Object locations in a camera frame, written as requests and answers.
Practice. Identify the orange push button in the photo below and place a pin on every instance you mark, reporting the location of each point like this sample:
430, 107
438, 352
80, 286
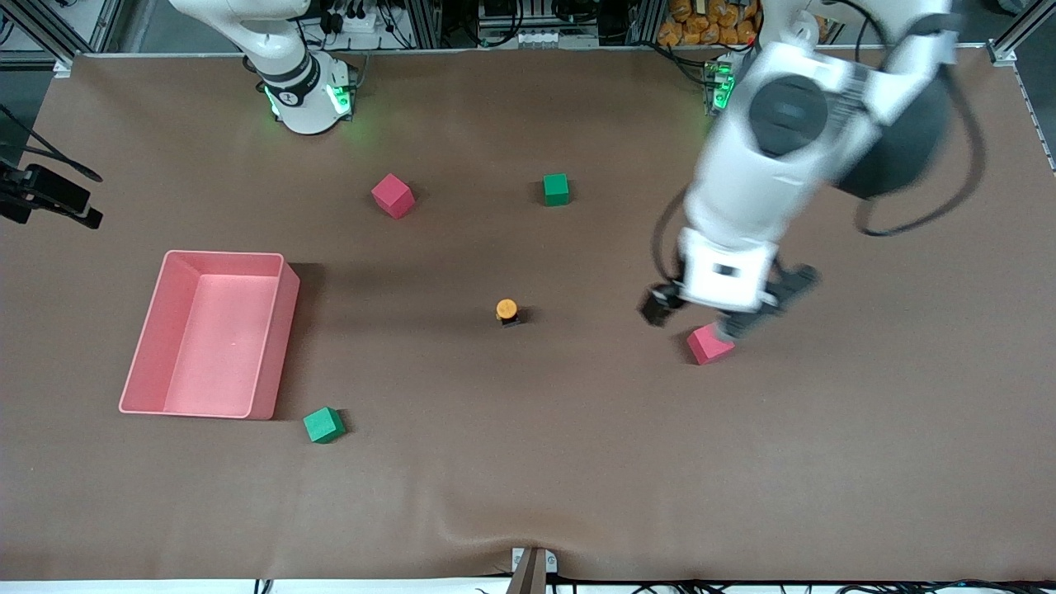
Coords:
506, 309

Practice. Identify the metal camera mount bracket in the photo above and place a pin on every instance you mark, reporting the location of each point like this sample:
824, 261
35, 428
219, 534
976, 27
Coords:
532, 569

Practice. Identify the pink foam cube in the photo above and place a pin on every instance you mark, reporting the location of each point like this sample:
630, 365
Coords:
705, 348
392, 195

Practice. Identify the aluminium frame post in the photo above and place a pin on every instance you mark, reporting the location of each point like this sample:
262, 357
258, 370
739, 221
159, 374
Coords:
429, 23
648, 21

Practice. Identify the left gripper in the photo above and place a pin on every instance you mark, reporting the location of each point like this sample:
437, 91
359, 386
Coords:
737, 321

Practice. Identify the metal table corner bracket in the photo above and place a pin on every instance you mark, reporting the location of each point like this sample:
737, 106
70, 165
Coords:
1002, 54
63, 68

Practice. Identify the green foam cube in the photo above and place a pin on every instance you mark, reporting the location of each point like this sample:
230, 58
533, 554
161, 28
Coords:
556, 190
323, 426

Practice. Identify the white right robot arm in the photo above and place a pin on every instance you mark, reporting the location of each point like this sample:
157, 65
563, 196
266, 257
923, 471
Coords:
305, 91

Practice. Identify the orange snack bag pile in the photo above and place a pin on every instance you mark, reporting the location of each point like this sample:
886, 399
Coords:
701, 25

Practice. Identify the white connector block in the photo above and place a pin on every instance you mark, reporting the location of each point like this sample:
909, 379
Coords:
557, 39

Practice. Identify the white power strip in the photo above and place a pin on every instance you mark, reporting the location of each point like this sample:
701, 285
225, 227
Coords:
351, 22

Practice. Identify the pink plastic bin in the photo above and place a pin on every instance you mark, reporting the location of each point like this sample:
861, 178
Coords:
214, 355

